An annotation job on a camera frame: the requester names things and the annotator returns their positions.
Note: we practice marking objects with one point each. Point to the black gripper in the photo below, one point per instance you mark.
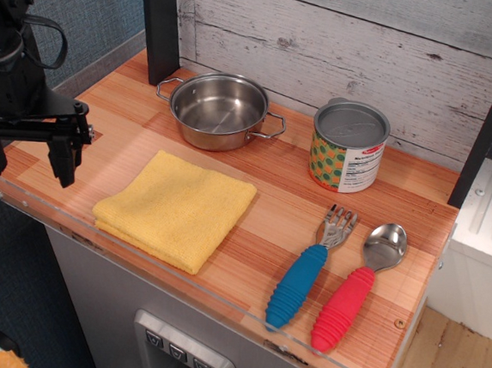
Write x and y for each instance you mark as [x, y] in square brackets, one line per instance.
[31, 111]

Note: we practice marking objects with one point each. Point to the stainless steel pot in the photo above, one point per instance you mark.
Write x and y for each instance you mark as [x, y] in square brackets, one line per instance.
[220, 111]

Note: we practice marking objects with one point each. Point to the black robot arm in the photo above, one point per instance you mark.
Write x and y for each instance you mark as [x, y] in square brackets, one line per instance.
[17, 37]

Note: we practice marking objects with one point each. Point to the yellow folded napkin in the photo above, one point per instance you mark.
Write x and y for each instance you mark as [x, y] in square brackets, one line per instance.
[175, 211]

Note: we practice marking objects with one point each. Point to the orange object at corner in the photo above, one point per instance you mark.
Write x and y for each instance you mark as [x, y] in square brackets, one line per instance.
[8, 359]

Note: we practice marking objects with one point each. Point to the silver dispenser button panel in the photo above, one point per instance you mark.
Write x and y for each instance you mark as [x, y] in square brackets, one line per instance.
[164, 346]

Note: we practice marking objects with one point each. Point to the toy food can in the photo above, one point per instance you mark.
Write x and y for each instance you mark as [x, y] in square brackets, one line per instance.
[348, 141]

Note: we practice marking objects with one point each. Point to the white toy cabinet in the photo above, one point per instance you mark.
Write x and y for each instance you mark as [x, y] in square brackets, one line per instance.
[461, 286]

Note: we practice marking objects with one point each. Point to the dark left shelf post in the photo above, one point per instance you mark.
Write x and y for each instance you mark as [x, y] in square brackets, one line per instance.
[162, 38]

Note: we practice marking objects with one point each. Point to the blue handled fork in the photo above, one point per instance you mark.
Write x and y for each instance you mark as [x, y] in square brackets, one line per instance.
[291, 292]

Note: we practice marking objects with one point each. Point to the red handled spoon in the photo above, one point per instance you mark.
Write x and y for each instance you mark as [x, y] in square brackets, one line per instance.
[384, 248]

